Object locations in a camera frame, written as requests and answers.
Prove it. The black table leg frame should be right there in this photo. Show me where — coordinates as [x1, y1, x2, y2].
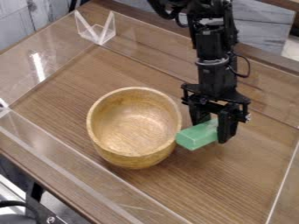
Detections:
[0, 177, 67, 224]

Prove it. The clear acrylic corner bracket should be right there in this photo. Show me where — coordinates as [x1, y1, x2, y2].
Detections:
[73, 10, 116, 46]

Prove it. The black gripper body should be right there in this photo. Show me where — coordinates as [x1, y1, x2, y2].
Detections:
[180, 56, 252, 124]

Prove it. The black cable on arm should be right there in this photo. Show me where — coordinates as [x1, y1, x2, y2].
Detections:
[227, 52, 251, 79]

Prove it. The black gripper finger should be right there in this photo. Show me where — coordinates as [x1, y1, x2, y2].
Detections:
[217, 110, 239, 144]
[189, 104, 211, 125]

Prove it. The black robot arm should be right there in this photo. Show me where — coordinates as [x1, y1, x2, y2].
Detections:
[147, 0, 251, 144]

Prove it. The brown wooden bowl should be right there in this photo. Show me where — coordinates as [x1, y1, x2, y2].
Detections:
[87, 87, 183, 170]

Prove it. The clear acrylic tray wall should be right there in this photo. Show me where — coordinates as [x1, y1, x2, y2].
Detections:
[0, 108, 191, 224]

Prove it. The green rectangular block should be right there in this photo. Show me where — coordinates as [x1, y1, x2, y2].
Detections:
[175, 119, 219, 151]

